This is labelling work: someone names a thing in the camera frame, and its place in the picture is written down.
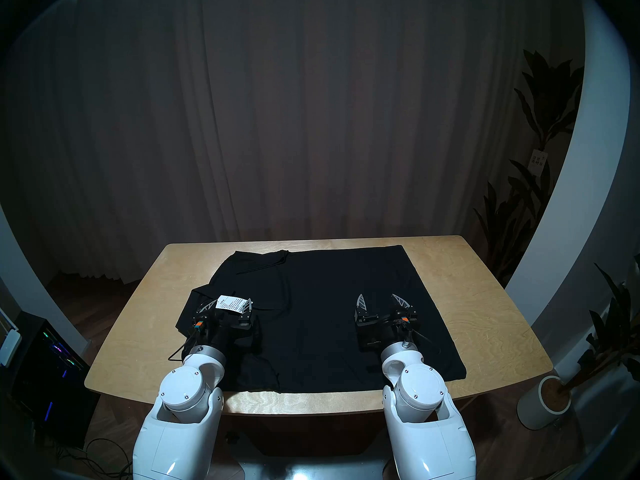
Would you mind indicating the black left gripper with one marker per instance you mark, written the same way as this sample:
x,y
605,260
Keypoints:
x,y
225,329

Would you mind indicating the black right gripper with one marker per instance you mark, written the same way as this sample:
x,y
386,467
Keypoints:
x,y
380,331

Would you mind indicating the white printed shirt label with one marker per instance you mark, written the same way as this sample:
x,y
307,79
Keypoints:
x,y
230,303

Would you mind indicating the black t-shirt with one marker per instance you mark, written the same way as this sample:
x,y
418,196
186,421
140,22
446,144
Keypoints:
x,y
320,309

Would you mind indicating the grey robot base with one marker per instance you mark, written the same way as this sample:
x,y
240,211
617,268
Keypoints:
x,y
310,469

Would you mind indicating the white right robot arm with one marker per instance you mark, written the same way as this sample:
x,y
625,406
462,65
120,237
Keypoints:
x,y
420,394

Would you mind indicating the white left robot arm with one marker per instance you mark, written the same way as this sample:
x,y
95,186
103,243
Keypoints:
x,y
180,394

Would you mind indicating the white round plant pot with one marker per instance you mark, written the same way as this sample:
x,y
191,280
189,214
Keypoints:
x,y
537,409

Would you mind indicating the black computer tower with lights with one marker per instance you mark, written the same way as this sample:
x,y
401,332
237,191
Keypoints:
x,y
45,374

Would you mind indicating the white paper plant tag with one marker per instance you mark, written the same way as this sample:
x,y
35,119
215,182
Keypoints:
x,y
538,162

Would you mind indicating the brown pleated curtain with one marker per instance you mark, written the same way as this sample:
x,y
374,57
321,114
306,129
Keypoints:
x,y
300,109

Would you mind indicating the dark plant in white pot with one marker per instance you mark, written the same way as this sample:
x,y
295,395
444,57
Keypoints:
x,y
612,334

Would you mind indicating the tall dark leafy plant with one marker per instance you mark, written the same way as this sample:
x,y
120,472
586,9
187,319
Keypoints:
x,y
550,94

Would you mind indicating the white wall device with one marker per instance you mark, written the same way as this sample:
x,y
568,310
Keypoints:
x,y
9,348

